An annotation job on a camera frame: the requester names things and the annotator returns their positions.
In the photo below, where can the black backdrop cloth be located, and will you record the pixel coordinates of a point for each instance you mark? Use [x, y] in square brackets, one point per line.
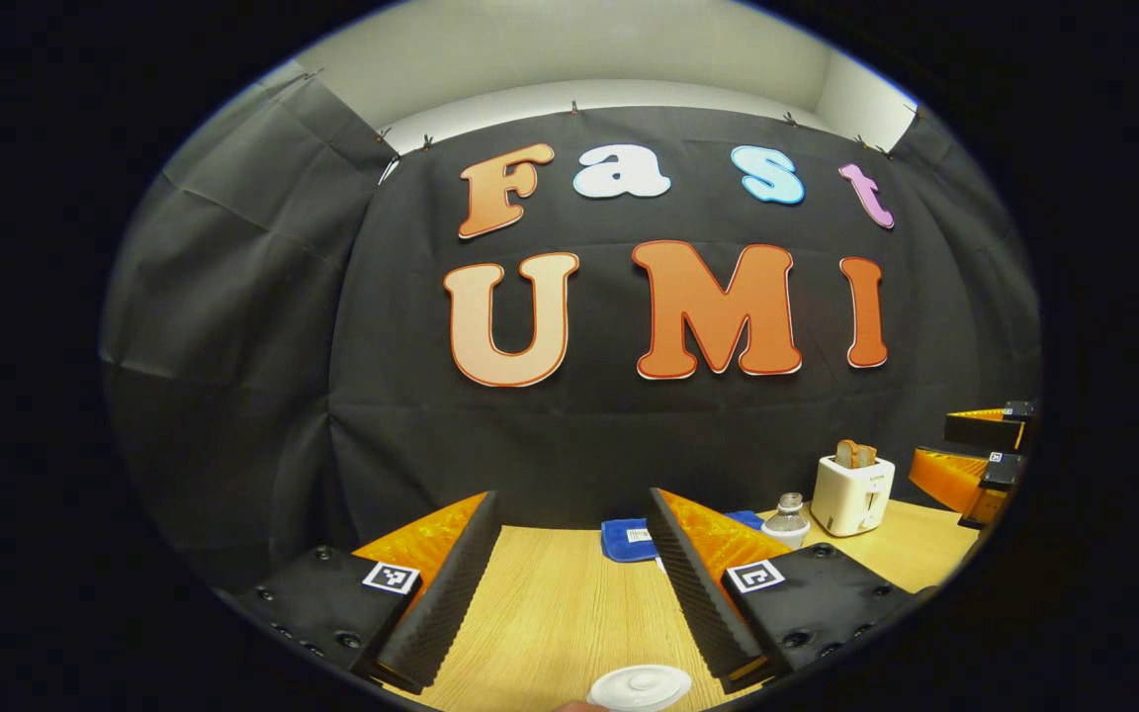
[382, 435]

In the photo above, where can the blue folded towel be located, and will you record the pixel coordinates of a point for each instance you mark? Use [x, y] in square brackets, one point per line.
[624, 542]

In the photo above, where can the white toaster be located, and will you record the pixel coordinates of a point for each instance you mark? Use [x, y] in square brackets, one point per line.
[851, 499]

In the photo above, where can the clear water bottle white label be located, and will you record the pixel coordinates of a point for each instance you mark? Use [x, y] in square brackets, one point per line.
[787, 519]

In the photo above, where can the toast slice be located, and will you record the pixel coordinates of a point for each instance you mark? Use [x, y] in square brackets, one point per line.
[856, 455]

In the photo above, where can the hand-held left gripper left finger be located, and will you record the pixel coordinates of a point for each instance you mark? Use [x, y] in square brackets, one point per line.
[446, 603]

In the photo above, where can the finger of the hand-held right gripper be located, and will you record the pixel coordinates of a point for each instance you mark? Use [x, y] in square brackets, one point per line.
[945, 475]
[980, 431]

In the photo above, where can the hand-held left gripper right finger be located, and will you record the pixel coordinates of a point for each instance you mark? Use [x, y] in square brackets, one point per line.
[703, 603]

